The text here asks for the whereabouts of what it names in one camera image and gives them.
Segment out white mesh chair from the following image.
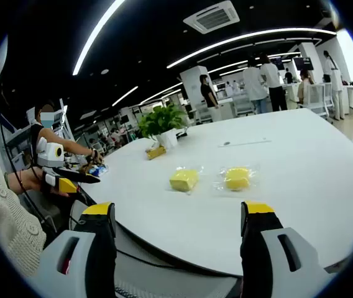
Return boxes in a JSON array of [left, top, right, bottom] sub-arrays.
[[303, 83, 326, 117], [323, 82, 335, 120]]

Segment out short ceiling strip light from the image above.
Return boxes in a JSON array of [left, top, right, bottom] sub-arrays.
[[111, 86, 139, 107]]

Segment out long ceiling strip light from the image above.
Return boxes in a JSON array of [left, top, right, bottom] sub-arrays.
[[72, 0, 127, 76], [166, 27, 337, 69]]

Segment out white rack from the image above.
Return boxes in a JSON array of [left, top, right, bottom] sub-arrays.
[[222, 93, 252, 117]]

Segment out small yellow silicone block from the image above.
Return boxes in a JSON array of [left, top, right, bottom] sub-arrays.
[[145, 145, 168, 161]]

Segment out bagged yellow round silicone block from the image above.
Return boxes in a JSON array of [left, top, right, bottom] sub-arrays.
[[212, 164, 260, 196]]

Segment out blue white packet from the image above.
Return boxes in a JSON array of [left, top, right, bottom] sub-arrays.
[[88, 163, 111, 178]]

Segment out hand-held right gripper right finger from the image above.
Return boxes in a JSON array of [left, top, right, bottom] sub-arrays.
[[240, 200, 336, 298]]

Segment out ceiling air conditioner vent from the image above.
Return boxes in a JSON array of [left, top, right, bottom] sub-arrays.
[[182, 0, 241, 35]]

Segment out white table cable cover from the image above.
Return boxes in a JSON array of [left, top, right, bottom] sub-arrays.
[[218, 139, 272, 148]]

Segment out dark wall monitor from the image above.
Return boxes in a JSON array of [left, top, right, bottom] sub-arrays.
[[293, 56, 314, 71], [271, 56, 286, 71]]

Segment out bagged yellow square silicone block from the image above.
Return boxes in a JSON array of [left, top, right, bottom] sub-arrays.
[[165, 166, 205, 196]]

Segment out operator in cream sweater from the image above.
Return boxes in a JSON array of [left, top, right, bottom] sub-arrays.
[[0, 89, 47, 277]]

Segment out potted green plant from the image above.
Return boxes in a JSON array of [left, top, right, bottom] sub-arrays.
[[137, 103, 190, 149]]

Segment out black device cable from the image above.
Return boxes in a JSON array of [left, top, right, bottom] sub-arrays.
[[0, 122, 56, 232]]

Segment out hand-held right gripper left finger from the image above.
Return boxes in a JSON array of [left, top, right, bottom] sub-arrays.
[[29, 201, 117, 298]]

